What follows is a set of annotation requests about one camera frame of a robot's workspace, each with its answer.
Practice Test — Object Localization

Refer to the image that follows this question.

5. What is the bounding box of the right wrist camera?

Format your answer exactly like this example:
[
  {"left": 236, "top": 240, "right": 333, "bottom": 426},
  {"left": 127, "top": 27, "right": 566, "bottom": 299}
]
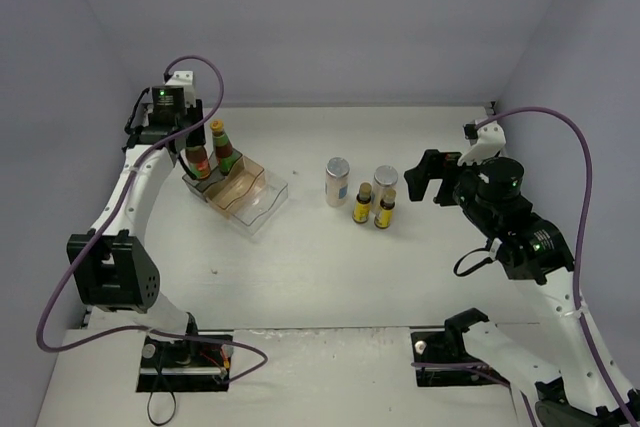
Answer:
[{"left": 457, "top": 121, "right": 506, "bottom": 166}]

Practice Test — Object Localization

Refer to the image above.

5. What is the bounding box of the small yellow bottle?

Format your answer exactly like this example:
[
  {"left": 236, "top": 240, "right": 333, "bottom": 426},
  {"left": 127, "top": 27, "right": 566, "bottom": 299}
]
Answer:
[
  {"left": 352, "top": 182, "right": 372, "bottom": 224},
  {"left": 374, "top": 188, "right": 396, "bottom": 229}
]

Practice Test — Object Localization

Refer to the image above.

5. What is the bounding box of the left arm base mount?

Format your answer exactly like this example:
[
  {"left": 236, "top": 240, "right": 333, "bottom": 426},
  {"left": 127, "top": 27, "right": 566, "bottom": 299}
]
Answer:
[{"left": 136, "top": 333, "right": 233, "bottom": 393}]

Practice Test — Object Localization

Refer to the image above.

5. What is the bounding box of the red sauce bottle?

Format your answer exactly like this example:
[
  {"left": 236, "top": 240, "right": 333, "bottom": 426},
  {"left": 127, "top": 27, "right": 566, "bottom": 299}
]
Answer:
[
  {"left": 185, "top": 145, "right": 211, "bottom": 180},
  {"left": 210, "top": 119, "right": 237, "bottom": 175}
]

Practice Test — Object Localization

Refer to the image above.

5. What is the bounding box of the silver-lid shaker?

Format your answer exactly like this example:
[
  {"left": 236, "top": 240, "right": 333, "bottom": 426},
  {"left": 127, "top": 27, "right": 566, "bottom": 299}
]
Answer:
[
  {"left": 325, "top": 157, "right": 350, "bottom": 207},
  {"left": 371, "top": 165, "right": 398, "bottom": 213}
]

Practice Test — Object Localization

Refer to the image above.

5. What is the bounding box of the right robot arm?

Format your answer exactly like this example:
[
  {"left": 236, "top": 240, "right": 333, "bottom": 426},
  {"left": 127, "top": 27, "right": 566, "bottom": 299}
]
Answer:
[{"left": 404, "top": 149, "right": 639, "bottom": 426}]

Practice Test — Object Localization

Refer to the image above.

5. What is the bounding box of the clear plastic bin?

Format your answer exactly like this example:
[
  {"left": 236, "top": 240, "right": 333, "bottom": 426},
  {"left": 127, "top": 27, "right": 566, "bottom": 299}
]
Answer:
[{"left": 231, "top": 170, "right": 289, "bottom": 237}]

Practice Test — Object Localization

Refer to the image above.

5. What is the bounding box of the amber plastic bin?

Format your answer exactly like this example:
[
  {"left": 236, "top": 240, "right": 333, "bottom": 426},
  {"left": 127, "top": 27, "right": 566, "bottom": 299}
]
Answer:
[{"left": 204, "top": 156, "right": 265, "bottom": 219}]

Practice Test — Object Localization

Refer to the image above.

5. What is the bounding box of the purple cable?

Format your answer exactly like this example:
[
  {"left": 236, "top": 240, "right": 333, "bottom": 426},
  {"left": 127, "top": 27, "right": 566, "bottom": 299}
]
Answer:
[
  {"left": 409, "top": 106, "right": 640, "bottom": 427},
  {"left": 37, "top": 54, "right": 269, "bottom": 382}
]

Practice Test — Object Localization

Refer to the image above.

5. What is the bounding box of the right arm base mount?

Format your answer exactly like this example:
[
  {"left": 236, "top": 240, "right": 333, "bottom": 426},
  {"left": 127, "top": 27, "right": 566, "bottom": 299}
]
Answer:
[{"left": 410, "top": 329, "right": 509, "bottom": 388}]

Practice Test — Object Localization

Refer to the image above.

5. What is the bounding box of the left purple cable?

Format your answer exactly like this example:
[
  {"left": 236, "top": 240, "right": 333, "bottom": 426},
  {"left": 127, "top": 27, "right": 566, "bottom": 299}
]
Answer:
[{"left": 37, "top": 54, "right": 269, "bottom": 382}]

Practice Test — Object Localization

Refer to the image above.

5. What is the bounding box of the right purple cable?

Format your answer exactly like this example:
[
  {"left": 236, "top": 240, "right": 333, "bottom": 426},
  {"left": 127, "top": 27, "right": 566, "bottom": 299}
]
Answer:
[{"left": 409, "top": 106, "right": 640, "bottom": 427}]

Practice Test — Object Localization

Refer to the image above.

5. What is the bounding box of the grey plastic bin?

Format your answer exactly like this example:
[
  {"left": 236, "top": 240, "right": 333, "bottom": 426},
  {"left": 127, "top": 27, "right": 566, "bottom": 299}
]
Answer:
[{"left": 182, "top": 155, "right": 240, "bottom": 201}]

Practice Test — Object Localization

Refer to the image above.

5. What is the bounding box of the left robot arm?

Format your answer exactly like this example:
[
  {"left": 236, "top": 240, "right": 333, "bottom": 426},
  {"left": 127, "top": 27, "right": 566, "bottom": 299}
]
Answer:
[{"left": 66, "top": 83, "right": 203, "bottom": 367}]

